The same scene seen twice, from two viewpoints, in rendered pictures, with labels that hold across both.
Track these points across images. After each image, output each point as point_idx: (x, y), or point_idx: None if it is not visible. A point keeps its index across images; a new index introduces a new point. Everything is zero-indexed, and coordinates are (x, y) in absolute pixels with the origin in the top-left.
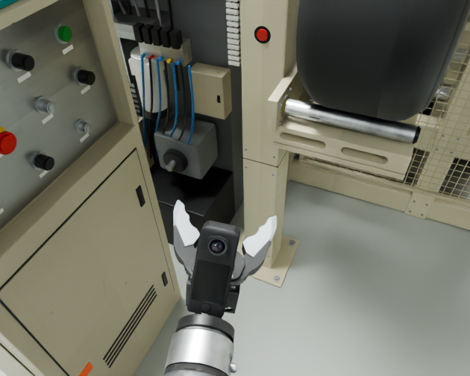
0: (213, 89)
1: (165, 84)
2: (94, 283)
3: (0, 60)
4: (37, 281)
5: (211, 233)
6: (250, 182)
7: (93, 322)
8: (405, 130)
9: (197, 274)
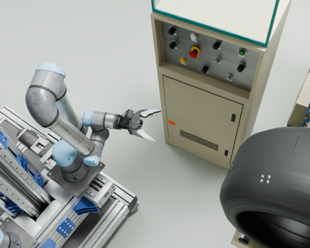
0: None
1: None
2: (192, 110)
3: (212, 39)
4: (174, 86)
5: (127, 111)
6: None
7: (184, 117)
8: None
9: (124, 112)
